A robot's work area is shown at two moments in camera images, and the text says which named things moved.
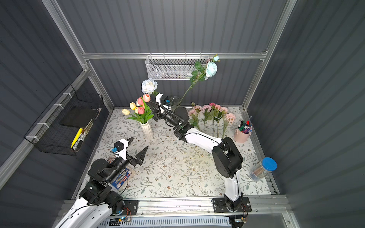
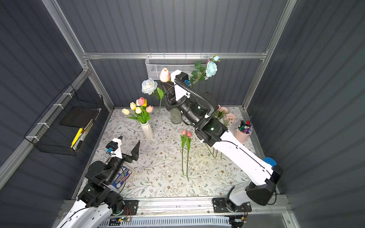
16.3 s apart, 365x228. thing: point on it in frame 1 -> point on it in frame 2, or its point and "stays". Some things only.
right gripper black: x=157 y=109 -> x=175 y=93
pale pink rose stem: x=229 y=117 stays
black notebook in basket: x=78 y=116 stays
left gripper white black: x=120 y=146 -> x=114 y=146
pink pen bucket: x=242 y=133 stays
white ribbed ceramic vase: x=147 y=131 stays
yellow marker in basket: x=76 y=136 stays
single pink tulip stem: x=146 y=98 -> x=183 y=137
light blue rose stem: x=207 y=71 stays
